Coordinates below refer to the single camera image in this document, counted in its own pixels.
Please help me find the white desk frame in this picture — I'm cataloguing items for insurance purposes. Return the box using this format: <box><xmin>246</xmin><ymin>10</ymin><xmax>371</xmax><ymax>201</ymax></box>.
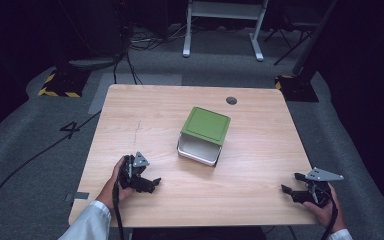
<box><xmin>182</xmin><ymin>0</ymin><xmax>270</xmax><ymax>63</ymax></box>

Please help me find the long black floor cable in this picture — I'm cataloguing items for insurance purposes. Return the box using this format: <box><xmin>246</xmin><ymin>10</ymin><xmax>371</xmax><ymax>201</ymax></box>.
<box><xmin>0</xmin><ymin>110</ymin><xmax>103</xmax><ymax>236</ymax></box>

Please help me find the person's right hand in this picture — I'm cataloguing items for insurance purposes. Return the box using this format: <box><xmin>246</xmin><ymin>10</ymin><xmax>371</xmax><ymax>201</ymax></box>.
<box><xmin>302</xmin><ymin>182</ymin><xmax>348</xmax><ymax>234</ymax></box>

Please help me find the person's left hand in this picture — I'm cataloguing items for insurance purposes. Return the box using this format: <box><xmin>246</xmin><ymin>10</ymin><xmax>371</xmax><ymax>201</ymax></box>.
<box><xmin>95</xmin><ymin>155</ymin><xmax>135</xmax><ymax>211</ymax></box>

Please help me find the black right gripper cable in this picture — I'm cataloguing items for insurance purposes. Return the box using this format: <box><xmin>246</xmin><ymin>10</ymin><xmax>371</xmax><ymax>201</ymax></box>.
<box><xmin>319</xmin><ymin>198</ymin><xmax>340</xmax><ymax>240</ymax></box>

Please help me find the green square box lid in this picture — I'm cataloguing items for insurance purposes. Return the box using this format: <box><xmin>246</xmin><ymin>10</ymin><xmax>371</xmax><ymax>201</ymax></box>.
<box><xmin>180</xmin><ymin>106</ymin><xmax>232</xmax><ymax>147</ymax></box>

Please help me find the white square box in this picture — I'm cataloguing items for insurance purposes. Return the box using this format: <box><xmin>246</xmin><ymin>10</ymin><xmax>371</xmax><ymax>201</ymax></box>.
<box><xmin>176</xmin><ymin>132</ymin><xmax>223</xmax><ymax>167</ymax></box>

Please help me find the black slanted pole stand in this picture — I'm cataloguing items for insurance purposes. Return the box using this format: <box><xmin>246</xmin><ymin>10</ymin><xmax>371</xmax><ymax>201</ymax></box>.
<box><xmin>274</xmin><ymin>0</ymin><xmax>340</xmax><ymax>103</ymax></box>

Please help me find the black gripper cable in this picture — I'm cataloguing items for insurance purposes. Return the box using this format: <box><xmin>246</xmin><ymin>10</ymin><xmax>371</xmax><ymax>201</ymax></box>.
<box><xmin>319</xmin><ymin>198</ymin><xmax>340</xmax><ymax>240</ymax></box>
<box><xmin>111</xmin><ymin>178</ymin><xmax>126</xmax><ymax>240</ymax></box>

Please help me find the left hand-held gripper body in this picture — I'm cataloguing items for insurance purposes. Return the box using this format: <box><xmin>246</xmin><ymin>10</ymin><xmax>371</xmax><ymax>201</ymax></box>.
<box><xmin>117</xmin><ymin>151</ymin><xmax>155</xmax><ymax>194</ymax></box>

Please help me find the bundle of black floor cables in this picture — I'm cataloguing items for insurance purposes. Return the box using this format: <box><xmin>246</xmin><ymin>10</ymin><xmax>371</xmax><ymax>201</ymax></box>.
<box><xmin>112</xmin><ymin>23</ymin><xmax>194</xmax><ymax>86</ymax></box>

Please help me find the black tripod stand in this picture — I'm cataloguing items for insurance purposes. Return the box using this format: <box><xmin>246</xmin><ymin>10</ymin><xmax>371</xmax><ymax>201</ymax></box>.
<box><xmin>263</xmin><ymin>19</ymin><xmax>316</xmax><ymax>67</ymax></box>

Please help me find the black stand with striped base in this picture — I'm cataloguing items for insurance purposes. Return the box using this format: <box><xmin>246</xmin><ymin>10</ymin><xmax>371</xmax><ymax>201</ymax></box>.
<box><xmin>37</xmin><ymin>64</ymin><xmax>92</xmax><ymax>99</ymax></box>

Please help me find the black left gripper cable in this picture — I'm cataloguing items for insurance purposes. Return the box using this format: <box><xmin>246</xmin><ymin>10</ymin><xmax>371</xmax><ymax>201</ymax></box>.
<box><xmin>111</xmin><ymin>178</ymin><xmax>126</xmax><ymax>240</ymax></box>

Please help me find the grey round stand base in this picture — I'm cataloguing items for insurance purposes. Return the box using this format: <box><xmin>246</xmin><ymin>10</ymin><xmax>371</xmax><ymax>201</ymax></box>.
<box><xmin>67</xmin><ymin>56</ymin><xmax>118</xmax><ymax>72</ymax></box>

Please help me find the grey tape strip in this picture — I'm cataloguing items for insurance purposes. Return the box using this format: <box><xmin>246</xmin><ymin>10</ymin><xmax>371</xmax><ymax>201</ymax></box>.
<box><xmin>64</xmin><ymin>191</ymin><xmax>91</xmax><ymax>202</ymax></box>

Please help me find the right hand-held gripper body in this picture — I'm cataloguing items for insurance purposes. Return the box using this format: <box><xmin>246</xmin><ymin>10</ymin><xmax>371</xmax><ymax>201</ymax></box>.
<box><xmin>291</xmin><ymin>166</ymin><xmax>345</xmax><ymax>208</ymax></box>

